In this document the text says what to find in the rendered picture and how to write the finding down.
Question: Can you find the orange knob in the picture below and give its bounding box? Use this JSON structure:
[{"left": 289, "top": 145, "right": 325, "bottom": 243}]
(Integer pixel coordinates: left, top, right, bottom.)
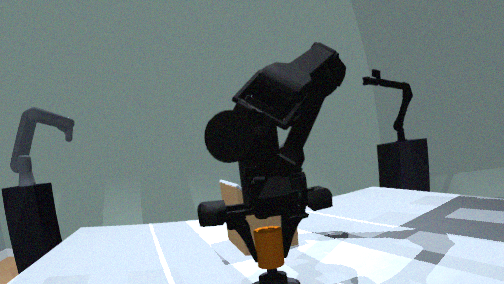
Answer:
[{"left": 253, "top": 226, "right": 285, "bottom": 270}]

